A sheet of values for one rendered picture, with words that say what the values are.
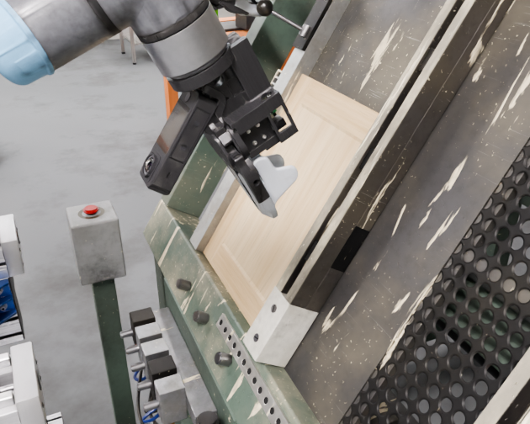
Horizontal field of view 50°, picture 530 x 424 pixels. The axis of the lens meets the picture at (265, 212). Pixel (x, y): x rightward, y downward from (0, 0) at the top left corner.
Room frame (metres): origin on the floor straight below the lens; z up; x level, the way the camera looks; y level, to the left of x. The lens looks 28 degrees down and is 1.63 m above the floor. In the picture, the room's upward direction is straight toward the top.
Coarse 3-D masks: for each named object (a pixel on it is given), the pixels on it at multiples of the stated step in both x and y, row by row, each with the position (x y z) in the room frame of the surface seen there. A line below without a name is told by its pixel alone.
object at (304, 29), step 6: (264, 0) 1.32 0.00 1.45; (258, 6) 1.32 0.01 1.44; (264, 6) 1.31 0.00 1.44; (270, 6) 1.32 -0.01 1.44; (258, 12) 1.32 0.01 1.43; (264, 12) 1.31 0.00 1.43; (270, 12) 1.32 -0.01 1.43; (276, 12) 1.32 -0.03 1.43; (282, 18) 1.32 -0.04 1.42; (294, 24) 1.31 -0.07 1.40; (306, 24) 1.31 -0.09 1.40; (300, 30) 1.31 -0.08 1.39; (306, 30) 1.30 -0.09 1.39
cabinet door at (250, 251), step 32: (320, 96) 1.18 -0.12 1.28; (320, 128) 1.12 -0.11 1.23; (352, 128) 1.03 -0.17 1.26; (288, 160) 1.14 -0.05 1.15; (320, 160) 1.05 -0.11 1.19; (288, 192) 1.07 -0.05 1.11; (320, 192) 0.99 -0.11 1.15; (224, 224) 1.18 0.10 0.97; (256, 224) 1.09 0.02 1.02; (288, 224) 1.01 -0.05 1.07; (224, 256) 1.10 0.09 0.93; (256, 256) 1.02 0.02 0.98; (288, 256) 0.95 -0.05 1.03; (256, 288) 0.96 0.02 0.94
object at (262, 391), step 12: (216, 324) 0.93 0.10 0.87; (228, 324) 0.90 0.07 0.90; (228, 336) 0.88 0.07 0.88; (240, 348) 0.83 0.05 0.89; (240, 360) 0.81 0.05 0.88; (252, 372) 0.77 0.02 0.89; (252, 384) 0.75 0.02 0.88; (264, 384) 0.74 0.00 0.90; (264, 396) 0.72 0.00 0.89; (264, 408) 0.70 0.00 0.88; (276, 408) 0.69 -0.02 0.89; (276, 420) 0.67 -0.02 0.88; (288, 420) 0.66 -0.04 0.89
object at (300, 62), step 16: (336, 0) 1.32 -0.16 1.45; (336, 16) 1.32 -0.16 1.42; (320, 32) 1.30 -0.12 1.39; (320, 48) 1.30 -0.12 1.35; (288, 64) 1.31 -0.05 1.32; (304, 64) 1.29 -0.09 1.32; (288, 80) 1.27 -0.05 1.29; (288, 96) 1.27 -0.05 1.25; (224, 192) 1.22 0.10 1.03; (208, 208) 1.23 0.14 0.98; (224, 208) 1.20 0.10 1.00; (208, 224) 1.19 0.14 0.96; (192, 240) 1.21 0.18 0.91; (208, 240) 1.19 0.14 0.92
